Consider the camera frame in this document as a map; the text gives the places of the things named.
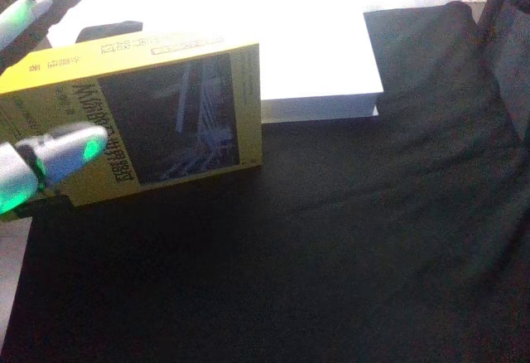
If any black cloth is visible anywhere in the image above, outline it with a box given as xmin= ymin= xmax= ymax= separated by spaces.
xmin=0 ymin=0 xmax=530 ymax=363

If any yellow book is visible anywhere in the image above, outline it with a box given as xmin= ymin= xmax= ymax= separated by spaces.
xmin=0 ymin=36 xmax=265 ymax=209

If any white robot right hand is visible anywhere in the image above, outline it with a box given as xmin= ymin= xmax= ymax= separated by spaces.
xmin=0 ymin=0 xmax=111 ymax=220

